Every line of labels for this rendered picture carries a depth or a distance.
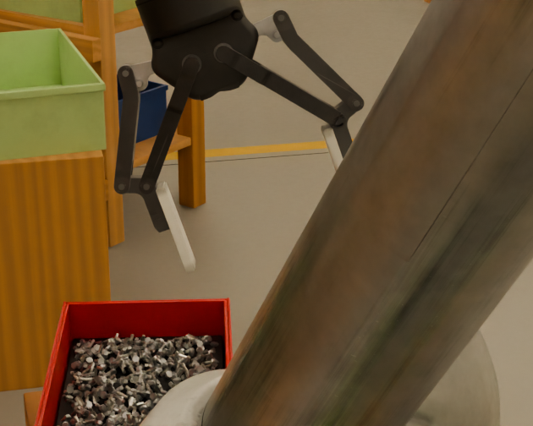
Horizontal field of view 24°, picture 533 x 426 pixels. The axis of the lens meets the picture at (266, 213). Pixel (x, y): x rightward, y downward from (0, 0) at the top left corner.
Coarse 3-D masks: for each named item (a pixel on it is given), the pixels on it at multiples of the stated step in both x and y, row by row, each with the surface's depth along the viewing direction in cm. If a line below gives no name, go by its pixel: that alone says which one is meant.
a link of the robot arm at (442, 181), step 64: (448, 0) 49; (512, 0) 46; (448, 64) 49; (512, 64) 47; (384, 128) 53; (448, 128) 50; (512, 128) 49; (384, 192) 53; (448, 192) 51; (512, 192) 51; (320, 256) 58; (384, 256) 55; (448, 256) 54; (512, 256) 54; (256, 320) 65; (320, 320) 59; (384, 320) 57; (448, 320) 57; (192, 384) 75; (256, 384) 64; (320, 384) 61; (384, 384) 60
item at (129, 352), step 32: (64, 320) 152; (96, 320) 157; (128, 320) 157; (160, 320) 157; (192, 320) 158; (224, 320) 152; (64, 352) 151; (96, 352) 152; (128, 352) 153; (160, 352) 152; (192, 352) 152; (224, 352) 157; (64, 384) 147; (96, 384) 146; (128, 384) 146; (160, 384) 146; (64, 416) 139; (96, 416) 139; (128, 416) 137
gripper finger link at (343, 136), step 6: (342, 102) 95; (336, 108) 94; (342, 108) 94; (348, 108) 94; (348, 114) 94; (348, 120) 95; (330, 126) 95; (336, 132) 95; (342, 132) 95; (348, 132) 95; (336, 138) 95; (342, 138) 95; (348, 138) 95; (342, 144) 95; (348, 144) 95; (342, 150) 95
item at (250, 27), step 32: (160, 0) 90; (192, 0) 89; (224, 0) 91; (160, 32) 91; (192, 32) 92; (224, 32) 93; (256, 32) 93; (160, 64) 93; (224, 64) 93; (192, 96) 94
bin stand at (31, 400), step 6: (24, 396) 158; (30, 396) 158; (36, 396) 158; (24, 402) 159; (30, 402) 157; (36, 402) 157; (30, 408) 155; (36, 408) 155; (30, 414) 154; (36, 414) 154; (30, 420) 153
